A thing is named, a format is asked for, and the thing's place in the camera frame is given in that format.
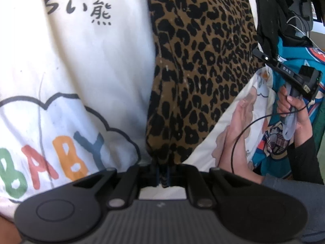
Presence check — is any white earphone cable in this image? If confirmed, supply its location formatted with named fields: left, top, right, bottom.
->
left=287, top=15, right=313, bottom=40

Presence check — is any person's bare foot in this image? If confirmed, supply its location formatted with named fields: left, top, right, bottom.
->
left=218, top=99, right=266, bottom=185

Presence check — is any folded black garment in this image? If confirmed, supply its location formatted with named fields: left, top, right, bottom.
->
left=251, top=0, right=280, bottom=56

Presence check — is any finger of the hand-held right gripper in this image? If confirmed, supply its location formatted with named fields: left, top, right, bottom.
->
left=252, top=48, right=280, bottom=68

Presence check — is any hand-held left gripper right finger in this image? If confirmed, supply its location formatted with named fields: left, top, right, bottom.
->
left=165, top=164, right=257, bottom=207

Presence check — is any thin black cable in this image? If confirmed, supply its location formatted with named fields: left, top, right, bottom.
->
left=231, top=106, right=308, bottom=173

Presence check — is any cream bear printed blanket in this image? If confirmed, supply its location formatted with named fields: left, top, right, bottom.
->
left=0, top=0, right=277, bottom=221

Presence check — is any teal printed cloth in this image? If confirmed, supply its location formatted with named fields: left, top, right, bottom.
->
left=247, top=37, right=325, bottom=181

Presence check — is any person's right hand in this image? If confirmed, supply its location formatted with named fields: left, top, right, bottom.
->
left=276, top=86, right=313, bottom=146

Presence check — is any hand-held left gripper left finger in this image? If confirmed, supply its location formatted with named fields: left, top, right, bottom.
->
left=72, top=163, right=163, bottom=208

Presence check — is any black bag with cables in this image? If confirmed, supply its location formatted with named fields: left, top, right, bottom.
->
left=274, top=0, right=313, bottom=46

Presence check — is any green cloth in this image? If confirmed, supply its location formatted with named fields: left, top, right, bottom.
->
left=313, top=99, right=325, bottom=145

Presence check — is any person's grey trouser leg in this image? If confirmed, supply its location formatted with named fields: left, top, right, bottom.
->
left=260, top=175, right=325, bottom=237

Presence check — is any person's right forearm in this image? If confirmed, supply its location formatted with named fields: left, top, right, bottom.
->
left=287, top=131, right=325, bottom=186

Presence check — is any leopard print garment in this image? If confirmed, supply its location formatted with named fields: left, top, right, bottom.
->
left=143, top=0, right=266, bottom=187

